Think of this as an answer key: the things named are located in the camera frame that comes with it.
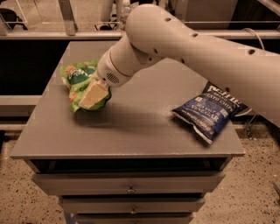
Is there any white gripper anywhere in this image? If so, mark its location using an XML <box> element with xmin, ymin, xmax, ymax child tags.
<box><xmin>79</xmin><ymin>50</ymin><xmax>130</xmax><ymax>110</ymax></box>

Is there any green rice chip bag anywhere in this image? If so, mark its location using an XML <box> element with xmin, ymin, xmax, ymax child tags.
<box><xmin>60</xmin><ymin>59</ymin><xmax>111</xmax><ymax>113</ymax></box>

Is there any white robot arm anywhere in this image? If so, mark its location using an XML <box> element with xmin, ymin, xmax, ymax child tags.
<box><xmin>79</xmin><ymin>4</ymin><xmax>280</xmax><ymax>126</ymax></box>

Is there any clear plastic water bottle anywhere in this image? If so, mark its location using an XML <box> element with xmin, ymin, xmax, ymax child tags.
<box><xmin>119</xmin><ymin>0</ymin><xmax>131</xmax><ymax>31</ymax></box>

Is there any blue kettle potato chip bag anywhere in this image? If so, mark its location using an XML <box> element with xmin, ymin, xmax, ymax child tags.
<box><xmin>171</xmin><ymin>82</ymin><xmax>247</xmax><ymax>144</ymax></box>

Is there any grey metal railing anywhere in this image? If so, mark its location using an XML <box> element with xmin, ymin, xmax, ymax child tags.
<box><xmin>1</xmin><ymin>0</ymin><xmax>279</xmax><ymax>39</ymax></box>

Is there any grey drawer cabinet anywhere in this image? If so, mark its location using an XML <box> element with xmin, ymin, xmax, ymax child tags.
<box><xmin>10</xmin><ymin>39</ymin><xmax>246</xmax><ymax>224</ymax></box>

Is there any black office chair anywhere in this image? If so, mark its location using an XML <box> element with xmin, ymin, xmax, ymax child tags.
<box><xmin>0</xmin><ymin>8</ymin><xmax>28</xmax><ymax>31</ymax></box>

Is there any middle grey drawer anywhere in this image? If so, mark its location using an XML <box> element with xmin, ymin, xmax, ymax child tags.
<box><xmin>59</xmin><ymin>195</ymin><xmax>205</xmax><ymax>214</ymax></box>

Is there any grey drawer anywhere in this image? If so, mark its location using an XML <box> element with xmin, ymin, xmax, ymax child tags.
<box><xmin>75</xmin><ymin>213</ymin><xmax>193</xmax><ymax>224</ymax></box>
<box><xmin>59</xmin><ymin>195</ymin><xmax>205</xmax><ymax>214</ymax></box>
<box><xmin>32</xmin><ymin>171</ymin><xmax>225</xmax><ymax>196</ymax></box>

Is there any bottom grey drawer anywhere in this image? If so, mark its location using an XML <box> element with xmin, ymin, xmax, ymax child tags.
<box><xmin>75</xmin><ymin>213</ymin><xmax>193</xmax><ymax>224</ymax></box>

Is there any top grey drawer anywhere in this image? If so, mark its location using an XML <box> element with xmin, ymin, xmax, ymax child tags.
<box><xmin>32</xmin><ymin>171</ymin><xmax>225</xmax><ymax>196</ymax></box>

